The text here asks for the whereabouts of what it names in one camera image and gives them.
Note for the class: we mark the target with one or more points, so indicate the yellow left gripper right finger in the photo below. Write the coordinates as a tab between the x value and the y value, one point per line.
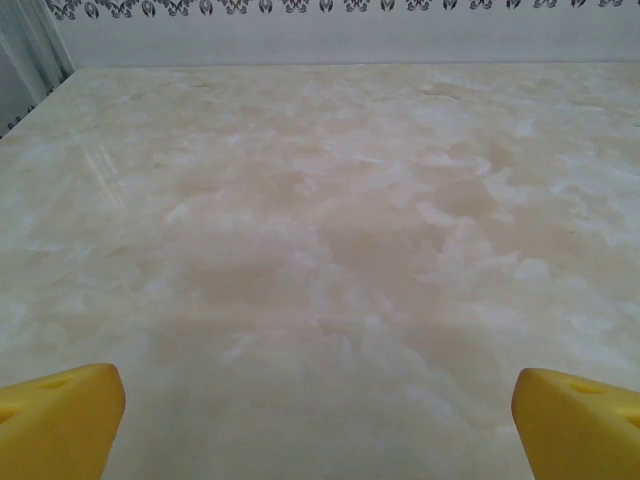
580	430

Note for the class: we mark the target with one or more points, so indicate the aluminium frame post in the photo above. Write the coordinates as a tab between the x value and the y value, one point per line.
35	50

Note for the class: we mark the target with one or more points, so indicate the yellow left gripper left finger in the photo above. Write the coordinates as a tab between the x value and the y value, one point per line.
60	425

